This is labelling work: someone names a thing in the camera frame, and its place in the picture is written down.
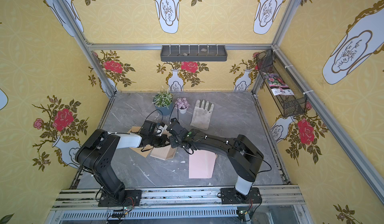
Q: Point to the dirty white work glove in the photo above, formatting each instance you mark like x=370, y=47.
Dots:
x=202, y=114

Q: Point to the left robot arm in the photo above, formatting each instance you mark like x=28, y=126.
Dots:
x=97, y=153

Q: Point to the grey wall shelf tray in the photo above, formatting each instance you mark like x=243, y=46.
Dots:
x=174, y=53

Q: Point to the seed packet in basket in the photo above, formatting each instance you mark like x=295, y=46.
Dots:
x=277, y=85

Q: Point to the pink envelope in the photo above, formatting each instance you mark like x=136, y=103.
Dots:
x=201, y=164

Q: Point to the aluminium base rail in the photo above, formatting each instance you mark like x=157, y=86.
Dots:
x=280, y=204

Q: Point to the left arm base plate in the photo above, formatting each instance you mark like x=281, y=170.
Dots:
x=132, y=197

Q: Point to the brown kraft envelope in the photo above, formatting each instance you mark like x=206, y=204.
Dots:
x=142, y=151

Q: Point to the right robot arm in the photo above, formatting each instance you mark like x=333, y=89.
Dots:
x=244, y=156

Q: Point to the black wire mesh basket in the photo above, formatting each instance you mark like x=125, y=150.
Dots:
x=268, y=62

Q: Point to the green plant in blue pot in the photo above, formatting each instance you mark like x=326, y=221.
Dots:
x=163, y=101

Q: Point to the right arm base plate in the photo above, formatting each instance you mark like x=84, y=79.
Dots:
x=232, y=196

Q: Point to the purple flowers in white pot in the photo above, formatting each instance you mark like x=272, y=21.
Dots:
x=183, y=105

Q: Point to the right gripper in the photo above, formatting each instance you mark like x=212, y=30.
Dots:
x=174, y=128

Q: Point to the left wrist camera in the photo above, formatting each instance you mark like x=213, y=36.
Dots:
x=161, y=129

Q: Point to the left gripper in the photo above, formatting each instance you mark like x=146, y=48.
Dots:
x=162, y=141

